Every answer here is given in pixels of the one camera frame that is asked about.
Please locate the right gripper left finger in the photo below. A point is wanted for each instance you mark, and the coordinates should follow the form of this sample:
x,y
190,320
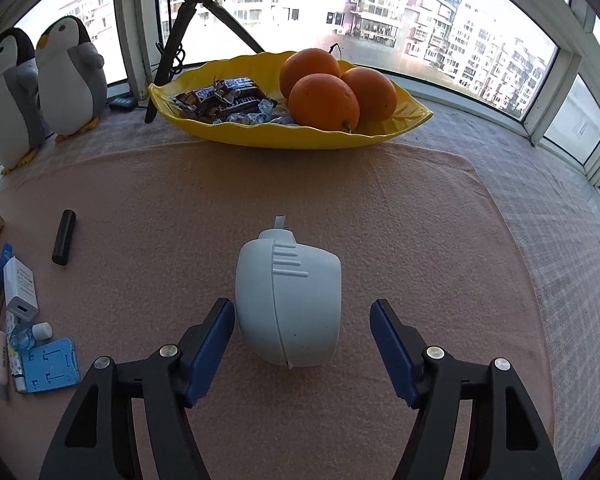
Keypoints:
x,y
95,438

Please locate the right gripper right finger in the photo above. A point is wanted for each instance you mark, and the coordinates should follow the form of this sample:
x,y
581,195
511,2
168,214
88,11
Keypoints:
x,y
506,440

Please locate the blue phone stand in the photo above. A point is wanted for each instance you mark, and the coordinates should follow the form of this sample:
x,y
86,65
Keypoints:
x,y
51,366

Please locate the white dome plug device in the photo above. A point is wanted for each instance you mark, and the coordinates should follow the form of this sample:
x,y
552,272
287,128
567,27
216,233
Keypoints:
x,y
288,299

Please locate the small clear blue bottle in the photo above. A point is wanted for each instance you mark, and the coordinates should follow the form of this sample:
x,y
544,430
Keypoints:
x,y
24,336

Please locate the black cylinder tube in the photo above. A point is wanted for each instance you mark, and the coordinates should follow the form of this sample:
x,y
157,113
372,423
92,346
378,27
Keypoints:
x,y
64,236

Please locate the white USB charger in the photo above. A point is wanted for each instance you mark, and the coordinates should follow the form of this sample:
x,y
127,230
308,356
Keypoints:
x,y
19,290

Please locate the white cream tube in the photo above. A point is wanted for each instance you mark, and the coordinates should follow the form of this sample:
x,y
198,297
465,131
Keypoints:
x,y
4,372

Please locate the pink towel mat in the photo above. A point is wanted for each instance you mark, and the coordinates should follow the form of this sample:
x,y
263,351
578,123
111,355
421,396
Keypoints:
x,y
128,250

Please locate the right orange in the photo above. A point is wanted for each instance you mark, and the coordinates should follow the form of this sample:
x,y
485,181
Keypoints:
x,y
376,94

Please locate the orange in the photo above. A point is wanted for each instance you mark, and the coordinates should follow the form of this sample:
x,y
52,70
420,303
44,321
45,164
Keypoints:
x,y
325,102
376,94
303,63

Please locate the candy wrappers pile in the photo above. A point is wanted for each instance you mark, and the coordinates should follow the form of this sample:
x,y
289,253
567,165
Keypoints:
x,y
236,100

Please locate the front orange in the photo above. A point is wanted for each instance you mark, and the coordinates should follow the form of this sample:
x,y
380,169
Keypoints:
x,y
325,102

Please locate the small plush penguin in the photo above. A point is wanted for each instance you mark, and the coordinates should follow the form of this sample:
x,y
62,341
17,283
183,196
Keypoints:
x,y
72,84

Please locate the yellow leaf-shaped fruit tray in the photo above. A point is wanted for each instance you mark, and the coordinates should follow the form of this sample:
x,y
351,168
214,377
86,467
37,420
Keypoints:
x,y
263,68

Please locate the large plush penguin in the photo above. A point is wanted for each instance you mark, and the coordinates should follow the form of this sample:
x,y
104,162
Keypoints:
x,y
22,127

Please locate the back left orange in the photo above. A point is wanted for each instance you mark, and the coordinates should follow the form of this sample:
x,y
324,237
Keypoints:
x,y
303,63

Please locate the black tripod stand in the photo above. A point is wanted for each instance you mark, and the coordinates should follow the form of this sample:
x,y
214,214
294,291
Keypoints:
x,y
186,12

